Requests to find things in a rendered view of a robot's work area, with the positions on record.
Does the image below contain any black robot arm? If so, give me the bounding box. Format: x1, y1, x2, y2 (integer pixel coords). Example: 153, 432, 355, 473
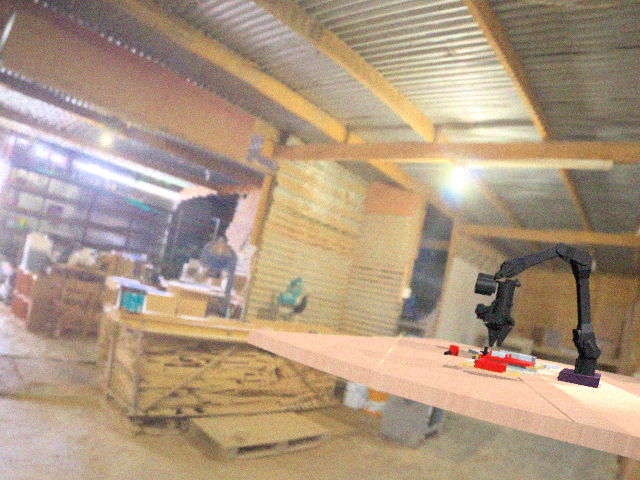
474, 243, 602, 377

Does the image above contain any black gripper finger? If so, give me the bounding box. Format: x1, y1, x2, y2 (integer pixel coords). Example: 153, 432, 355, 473
484, 323, 503, 348
497, 326, 512, 347

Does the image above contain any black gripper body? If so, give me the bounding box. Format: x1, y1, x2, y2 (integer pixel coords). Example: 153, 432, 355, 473
483, 297, 515, 327

